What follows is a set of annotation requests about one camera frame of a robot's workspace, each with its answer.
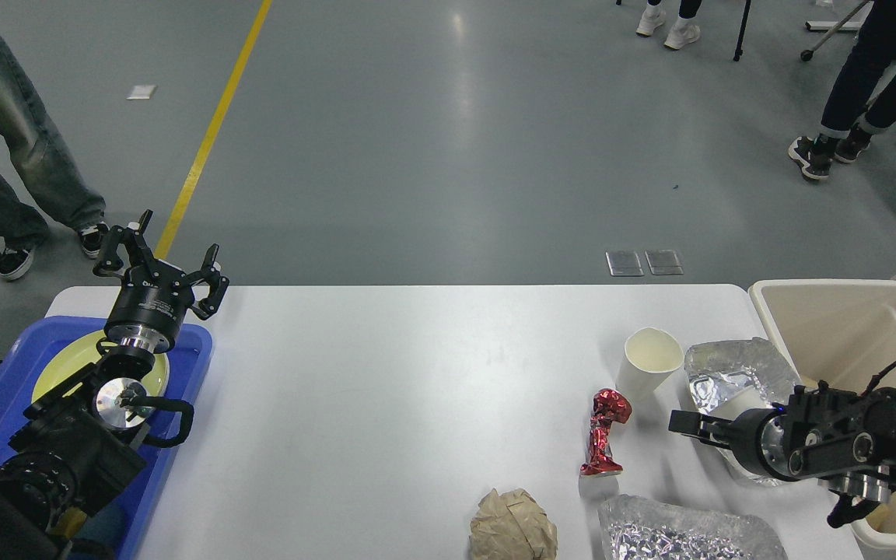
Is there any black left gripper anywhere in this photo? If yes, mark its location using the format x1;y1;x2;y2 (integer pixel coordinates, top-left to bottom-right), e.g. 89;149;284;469
93;210;229;354

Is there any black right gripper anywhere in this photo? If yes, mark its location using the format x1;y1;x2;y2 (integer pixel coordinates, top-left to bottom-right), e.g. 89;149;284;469
667;408;794;481

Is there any clear plastic bag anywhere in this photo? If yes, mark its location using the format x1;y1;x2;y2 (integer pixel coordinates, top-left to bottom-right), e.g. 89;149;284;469
684;338;803;487

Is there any white paper cup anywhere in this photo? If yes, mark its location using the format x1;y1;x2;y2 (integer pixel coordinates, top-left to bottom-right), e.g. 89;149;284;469
615;327;685;403

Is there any red foil wrapper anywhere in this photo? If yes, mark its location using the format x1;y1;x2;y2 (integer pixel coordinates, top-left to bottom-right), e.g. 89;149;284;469
579;387;633;478

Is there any yellow plate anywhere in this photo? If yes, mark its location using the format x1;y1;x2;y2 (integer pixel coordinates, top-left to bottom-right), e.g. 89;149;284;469
31;330;170;403

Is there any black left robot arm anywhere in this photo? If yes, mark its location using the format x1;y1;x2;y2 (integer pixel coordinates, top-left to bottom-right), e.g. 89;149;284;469
0;212;229;559

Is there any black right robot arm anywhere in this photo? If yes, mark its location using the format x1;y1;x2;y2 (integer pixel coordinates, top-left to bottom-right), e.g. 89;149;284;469
668;359;896;528

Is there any beige plastic bin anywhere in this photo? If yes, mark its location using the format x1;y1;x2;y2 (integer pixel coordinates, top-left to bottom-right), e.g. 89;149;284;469
749;279;896;550

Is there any floor outlet plate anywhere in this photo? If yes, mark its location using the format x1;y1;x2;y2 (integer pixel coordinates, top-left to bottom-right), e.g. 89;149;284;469
605;250;685;278

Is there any crumpled brown paper ball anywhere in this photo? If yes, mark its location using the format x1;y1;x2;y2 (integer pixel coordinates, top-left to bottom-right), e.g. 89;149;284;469
469;488;558;559

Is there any person in baggy jeans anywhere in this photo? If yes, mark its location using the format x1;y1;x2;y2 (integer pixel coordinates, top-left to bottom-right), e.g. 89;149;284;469
0;35;109;282

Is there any black tripod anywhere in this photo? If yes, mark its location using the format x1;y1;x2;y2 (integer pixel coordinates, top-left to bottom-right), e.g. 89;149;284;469
732;0;753;61

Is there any rolling chair base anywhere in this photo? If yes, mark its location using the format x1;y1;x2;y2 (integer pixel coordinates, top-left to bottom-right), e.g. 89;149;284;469
800;1;896;61

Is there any person in black leggings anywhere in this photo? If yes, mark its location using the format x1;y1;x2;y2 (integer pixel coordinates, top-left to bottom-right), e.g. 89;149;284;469
635;0;704;51

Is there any person in green-black sneakers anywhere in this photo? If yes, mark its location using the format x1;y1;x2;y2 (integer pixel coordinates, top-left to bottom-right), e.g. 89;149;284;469
787;1;896;181

